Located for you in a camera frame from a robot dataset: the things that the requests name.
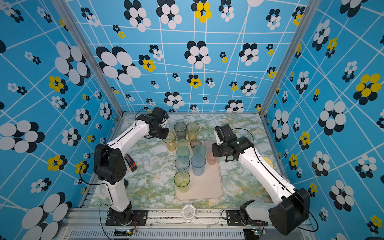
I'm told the light green short glass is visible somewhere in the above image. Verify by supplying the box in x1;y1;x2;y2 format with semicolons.
177;139;189;148

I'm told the blue short glass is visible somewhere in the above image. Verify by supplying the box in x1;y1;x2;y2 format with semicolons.
191;154;206;176

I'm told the small grey glass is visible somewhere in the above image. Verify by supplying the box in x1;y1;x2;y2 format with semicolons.
190;139;202;148

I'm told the teal glass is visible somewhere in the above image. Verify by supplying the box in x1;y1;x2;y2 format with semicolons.
177;146;190;158

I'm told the tall yellow glass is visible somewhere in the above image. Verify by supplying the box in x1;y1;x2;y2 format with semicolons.
187;122;200;141

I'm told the yellow short glass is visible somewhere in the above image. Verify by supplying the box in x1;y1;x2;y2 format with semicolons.
163;132;177;152

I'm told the clear dotted glass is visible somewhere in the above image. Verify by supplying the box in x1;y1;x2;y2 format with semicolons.
204;140;215;151

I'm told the tall grey glass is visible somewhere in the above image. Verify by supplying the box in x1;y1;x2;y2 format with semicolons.
174;122;187;140

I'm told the teal glass lowest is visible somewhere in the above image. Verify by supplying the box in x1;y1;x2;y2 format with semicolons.
193;145;207;156

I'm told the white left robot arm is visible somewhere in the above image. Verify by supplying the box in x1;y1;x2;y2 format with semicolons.
94;107;169;225

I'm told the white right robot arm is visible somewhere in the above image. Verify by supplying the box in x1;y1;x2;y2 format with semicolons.
212;135;310;236

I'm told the beige plastic tray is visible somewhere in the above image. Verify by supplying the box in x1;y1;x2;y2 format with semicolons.
175;147;223;201

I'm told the yellow sponge ball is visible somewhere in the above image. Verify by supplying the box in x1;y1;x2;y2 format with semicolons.
263;157;274;168

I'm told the white round lid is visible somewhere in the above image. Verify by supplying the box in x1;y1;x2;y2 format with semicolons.
182;204;197;221

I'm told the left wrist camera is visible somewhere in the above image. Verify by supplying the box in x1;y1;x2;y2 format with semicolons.
150;107;169;124

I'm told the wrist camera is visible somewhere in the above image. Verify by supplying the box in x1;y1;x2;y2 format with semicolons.
215;124;237;145
150;107;169;124

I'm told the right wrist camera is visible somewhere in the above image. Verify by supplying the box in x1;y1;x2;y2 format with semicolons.
215;124;237;145

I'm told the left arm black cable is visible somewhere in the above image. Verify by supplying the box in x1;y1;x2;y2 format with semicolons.
78;107;157;187

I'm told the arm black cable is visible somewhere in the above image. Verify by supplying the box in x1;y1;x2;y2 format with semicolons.
232;128;319;232
78;107;157;187

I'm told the aluminium corner post right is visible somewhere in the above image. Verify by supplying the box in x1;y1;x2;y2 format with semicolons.
260;0;321;117

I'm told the aluminium corner post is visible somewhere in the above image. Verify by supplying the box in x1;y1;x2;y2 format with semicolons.
260;0;321;117
52;1;124;118

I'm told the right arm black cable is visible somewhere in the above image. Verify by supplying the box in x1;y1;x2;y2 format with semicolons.
232;128;319;232

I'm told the aluminium front rail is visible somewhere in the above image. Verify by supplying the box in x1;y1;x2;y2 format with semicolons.
57;209;317;240

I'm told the aluminium corner post left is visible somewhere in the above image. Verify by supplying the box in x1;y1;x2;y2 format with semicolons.
52;1;124;118

